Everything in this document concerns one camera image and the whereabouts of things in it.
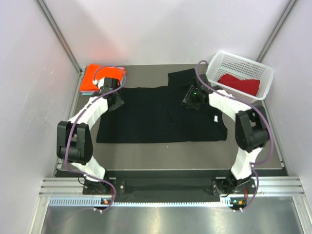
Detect purple cable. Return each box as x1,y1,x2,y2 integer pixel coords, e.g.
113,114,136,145
48,65,127,227
196,60,274,212

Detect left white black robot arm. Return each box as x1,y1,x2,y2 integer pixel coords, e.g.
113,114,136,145
57,75,126,194

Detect orange folded t shirt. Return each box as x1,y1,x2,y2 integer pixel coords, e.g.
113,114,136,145
79,64,126,93

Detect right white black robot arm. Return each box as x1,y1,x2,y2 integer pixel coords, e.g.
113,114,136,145
182,74,270,193

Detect white plastic basket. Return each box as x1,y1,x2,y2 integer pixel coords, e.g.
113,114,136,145
206,51,274,103

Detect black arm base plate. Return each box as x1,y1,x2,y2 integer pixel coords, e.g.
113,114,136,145
82,170,257,202

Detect right aluminium corner post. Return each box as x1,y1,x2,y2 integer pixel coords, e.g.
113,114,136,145
256,0,299,63

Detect grey slotted cable duct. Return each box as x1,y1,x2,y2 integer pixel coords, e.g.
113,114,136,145
48,196,245,208

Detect aluminium corner post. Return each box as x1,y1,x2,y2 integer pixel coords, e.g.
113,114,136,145
35,0,82,74
256,0,299,63

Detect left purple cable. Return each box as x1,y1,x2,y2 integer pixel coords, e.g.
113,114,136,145
48,65,127,227

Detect black t shirt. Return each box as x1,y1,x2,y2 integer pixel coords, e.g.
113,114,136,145
96,69,228,144

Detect red t shirt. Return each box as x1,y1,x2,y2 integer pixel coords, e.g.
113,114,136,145
218,74,260,96

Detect left aluminium corner post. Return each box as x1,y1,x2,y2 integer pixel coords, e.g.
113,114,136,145
35,0,82,74

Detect aluminium frame rail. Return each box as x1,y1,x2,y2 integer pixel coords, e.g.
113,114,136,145
39,176,304,196

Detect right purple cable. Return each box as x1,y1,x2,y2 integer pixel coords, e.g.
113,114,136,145
196,60,274,212

